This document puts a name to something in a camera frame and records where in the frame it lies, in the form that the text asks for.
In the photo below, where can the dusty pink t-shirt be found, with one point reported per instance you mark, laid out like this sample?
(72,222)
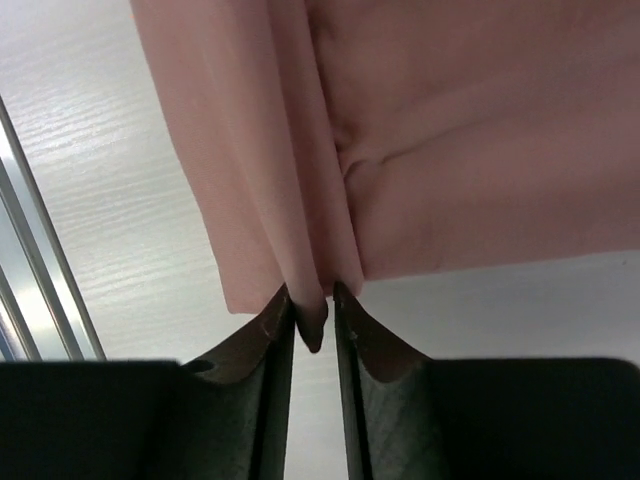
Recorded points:
(350,141)

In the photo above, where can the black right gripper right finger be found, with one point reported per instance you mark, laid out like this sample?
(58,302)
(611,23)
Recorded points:
(408,416)

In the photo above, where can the aluminium frame rail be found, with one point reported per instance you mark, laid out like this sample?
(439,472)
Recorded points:
(43,314)

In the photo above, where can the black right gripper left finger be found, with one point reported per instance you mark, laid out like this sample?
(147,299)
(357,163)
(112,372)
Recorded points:
(223,415)

